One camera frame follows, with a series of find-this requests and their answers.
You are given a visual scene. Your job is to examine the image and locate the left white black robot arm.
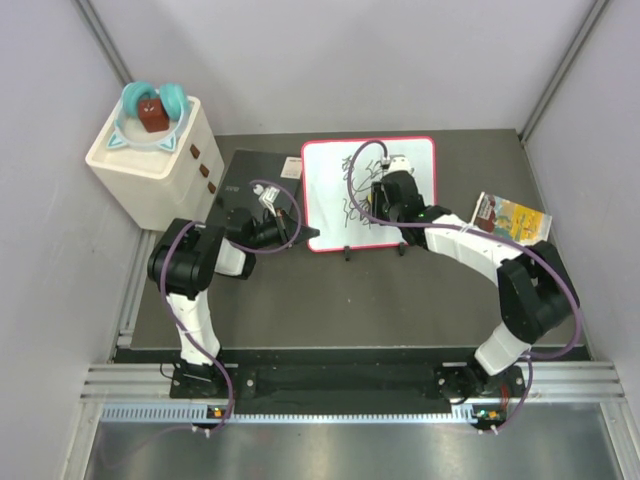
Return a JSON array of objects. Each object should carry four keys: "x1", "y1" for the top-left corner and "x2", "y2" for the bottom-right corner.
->
[{"x1": 147, "y1": 208, "x2": 320, "y2": 398}]

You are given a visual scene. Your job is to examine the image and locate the white drawer cabinet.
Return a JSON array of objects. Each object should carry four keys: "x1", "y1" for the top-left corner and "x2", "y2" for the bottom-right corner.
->
[{"x1": 85, "y1": 96, "x2": 225, "y2": 231}]

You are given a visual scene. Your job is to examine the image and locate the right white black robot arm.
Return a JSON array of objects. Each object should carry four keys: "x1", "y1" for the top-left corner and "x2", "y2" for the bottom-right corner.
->
[{"x1": 370, "y1": 171, "x2": 582, "y2": 396}]

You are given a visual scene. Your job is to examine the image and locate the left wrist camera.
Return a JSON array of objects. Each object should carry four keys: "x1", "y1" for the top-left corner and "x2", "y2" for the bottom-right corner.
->
[{"x1": 253, "y1": 183, "x2": 280, "y2": 216}]

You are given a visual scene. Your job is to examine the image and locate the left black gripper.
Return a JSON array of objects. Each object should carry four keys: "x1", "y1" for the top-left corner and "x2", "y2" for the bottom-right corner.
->
[{"x1": 246, "y1": 207, "x2": 317, "y2": 251}]

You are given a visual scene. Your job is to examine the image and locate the aluminium rail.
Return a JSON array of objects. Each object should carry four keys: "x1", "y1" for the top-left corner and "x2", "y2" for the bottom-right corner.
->
[{"x1": 80, "y1": 361, "x2": 625, "y2": 403}]

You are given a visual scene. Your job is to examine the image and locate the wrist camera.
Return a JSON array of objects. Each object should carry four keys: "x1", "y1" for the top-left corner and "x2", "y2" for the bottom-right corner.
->
[
  {"x1": 381, "y1": 154, "x2": 414, "y2": 175},
  {"x1": 253, "y1": 183, "x2": 280, "y2": 216}
]

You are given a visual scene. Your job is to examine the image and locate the white slotted cable duct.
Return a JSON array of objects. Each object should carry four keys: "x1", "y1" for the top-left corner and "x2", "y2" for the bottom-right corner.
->
[{"x1": 99, "y1": 403, "x2": 506, "y2": 425}]

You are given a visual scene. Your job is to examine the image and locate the pink framed whiteboard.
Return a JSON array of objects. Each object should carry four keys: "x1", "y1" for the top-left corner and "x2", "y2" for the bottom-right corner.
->
[{"x1": 301, "y1": 136, "x2": 437, "y2": 253}]

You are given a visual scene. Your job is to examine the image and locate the purple cable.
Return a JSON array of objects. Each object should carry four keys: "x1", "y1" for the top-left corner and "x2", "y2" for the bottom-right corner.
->
[
  {"x1": 346, "y1": 139, "x2": 584, "y2": 435},
  {"x1": 158, "y1": 178, "x2": 302, "y2": 436}
]

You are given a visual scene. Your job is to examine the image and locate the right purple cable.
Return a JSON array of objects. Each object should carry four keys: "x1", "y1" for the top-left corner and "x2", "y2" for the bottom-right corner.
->
[{"x1": 346, "y1": 139, "x2": 584, "y2": 435}]

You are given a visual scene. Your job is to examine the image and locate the brown cube toy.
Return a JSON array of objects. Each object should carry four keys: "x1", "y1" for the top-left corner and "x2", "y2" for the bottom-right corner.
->
[{"x1": 137, "y1": 97, "x2": 170, "y2": 133}]

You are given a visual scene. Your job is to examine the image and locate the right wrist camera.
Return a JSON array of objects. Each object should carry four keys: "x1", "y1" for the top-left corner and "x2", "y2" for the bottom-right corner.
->
[{"x1": 381, "y1": 154, "x2": 414, "y2": 175}]

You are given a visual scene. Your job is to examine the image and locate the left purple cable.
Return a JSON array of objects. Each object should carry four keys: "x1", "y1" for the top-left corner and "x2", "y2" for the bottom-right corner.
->
[{"x1": 158, "y1": 178, "x2": 302, "y2": 436}]

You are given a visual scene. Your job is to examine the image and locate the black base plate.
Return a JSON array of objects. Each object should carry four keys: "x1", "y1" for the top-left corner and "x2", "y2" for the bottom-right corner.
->
[{"x1": 170, "y1": 347, "x2": 524, "y2": 416}]

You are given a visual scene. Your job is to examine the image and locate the teal cat ear headphones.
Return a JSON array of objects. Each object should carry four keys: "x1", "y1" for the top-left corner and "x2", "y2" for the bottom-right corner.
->
[{"x1": 106, "y1": 81, "x2": 191, "y2": 153}]

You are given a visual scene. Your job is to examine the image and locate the colourful book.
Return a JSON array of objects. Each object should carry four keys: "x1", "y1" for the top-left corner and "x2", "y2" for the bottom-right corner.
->
[{"x1": 471, "y1": 192, "x2": 552, "y2": 246}]

